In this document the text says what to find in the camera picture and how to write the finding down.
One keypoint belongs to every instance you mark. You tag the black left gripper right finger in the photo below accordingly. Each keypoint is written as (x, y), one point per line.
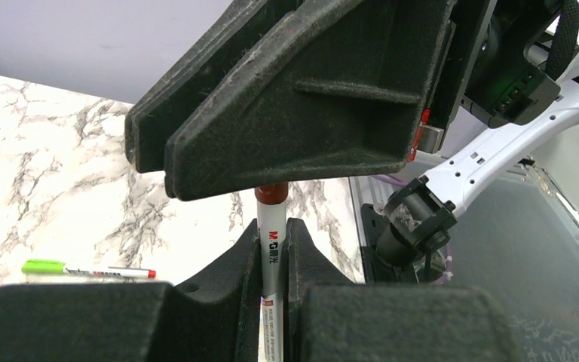
(331, 318)

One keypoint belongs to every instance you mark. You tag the white pen red end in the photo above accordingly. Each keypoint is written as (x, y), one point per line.
(111, 272)

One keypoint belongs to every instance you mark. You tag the light green pen cap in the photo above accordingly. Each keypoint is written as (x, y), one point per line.
(43, 267)

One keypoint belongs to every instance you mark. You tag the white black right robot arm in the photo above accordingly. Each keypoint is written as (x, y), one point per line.
(424, 210)

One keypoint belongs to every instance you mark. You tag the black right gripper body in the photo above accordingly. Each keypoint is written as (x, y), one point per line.
(502, 63)

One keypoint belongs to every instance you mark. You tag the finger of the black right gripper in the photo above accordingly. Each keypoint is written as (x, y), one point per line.
(280, 91)

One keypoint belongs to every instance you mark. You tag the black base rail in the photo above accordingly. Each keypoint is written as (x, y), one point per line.
(385, 257)

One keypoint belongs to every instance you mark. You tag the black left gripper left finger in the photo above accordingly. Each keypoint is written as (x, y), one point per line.
(212, 316)

